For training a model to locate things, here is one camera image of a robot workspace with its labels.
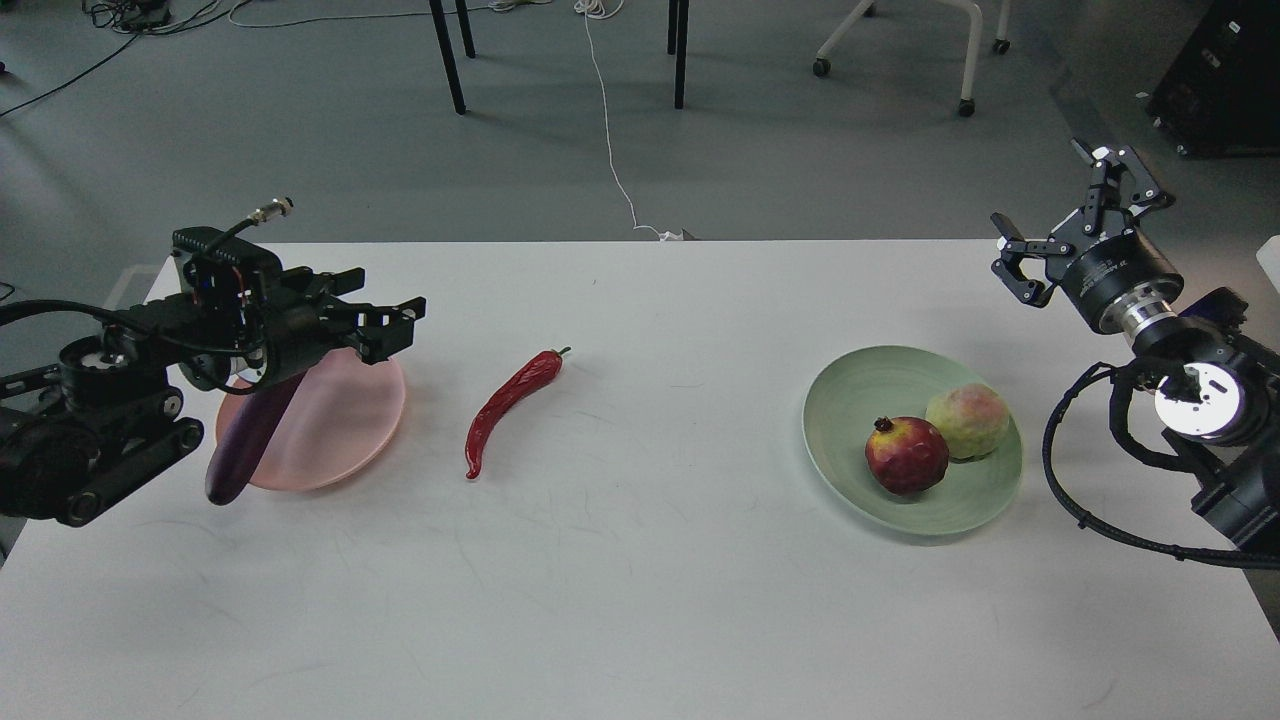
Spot black table leg pair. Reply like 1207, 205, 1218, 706
666, 0, 690, 110

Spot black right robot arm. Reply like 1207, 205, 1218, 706
991, 138, 1279, 570

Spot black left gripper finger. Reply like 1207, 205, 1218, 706
320, 296, 428, 365
280, 266, 366, 301

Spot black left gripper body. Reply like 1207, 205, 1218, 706
172, 227, 332, 389

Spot pink plate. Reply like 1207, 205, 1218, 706
214, 348, 407, 492

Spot black sleeved right arm cable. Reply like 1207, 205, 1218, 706
1042, 363, 1280, 571

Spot black equipment cabinet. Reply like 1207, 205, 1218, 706
1146, 1, 1279, 158

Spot black floor cables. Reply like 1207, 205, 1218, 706
0, 0, 241, 117

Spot green yellow fruit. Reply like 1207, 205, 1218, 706
925, 383, 1012, 461

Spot red pomegranate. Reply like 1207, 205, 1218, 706
864, 416, 951, 496

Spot purple eggplant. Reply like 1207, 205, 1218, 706
205, 372, 306, 506

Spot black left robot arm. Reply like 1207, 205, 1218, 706
1, 225, 426, 527

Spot green plate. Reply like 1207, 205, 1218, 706
801, 345, 1021, 539

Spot white floor cable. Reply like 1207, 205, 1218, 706
575, 0, 684, 243

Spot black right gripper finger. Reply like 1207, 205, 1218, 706
1070, 138, 1176, 240
989, 211, 1076, 307

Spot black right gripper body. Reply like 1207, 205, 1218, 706
1059, 229, 1185, 336

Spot red chili pepper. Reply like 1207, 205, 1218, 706
463, 346, 572, 480

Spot white wheeled chair base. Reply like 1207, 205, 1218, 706
810, 1, 1016, 120

